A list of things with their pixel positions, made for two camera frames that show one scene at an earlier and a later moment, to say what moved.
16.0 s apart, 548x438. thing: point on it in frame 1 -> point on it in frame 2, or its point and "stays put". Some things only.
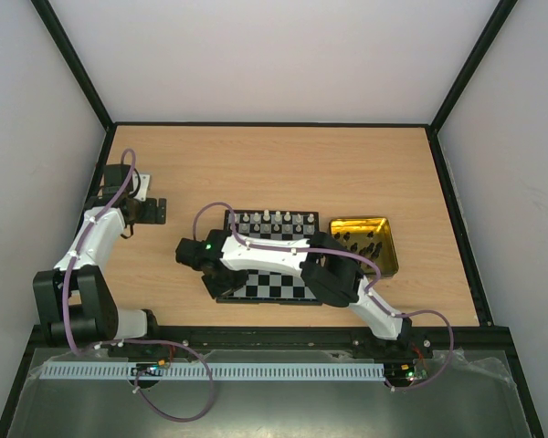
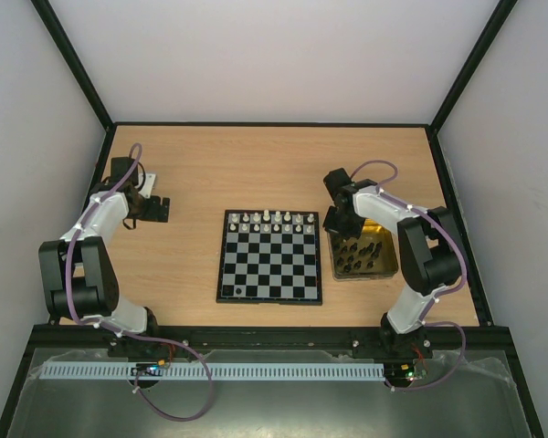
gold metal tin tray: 372,236 stays put
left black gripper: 151,214 stays put
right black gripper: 226,283 -> 343,225
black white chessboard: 271,287 stays put
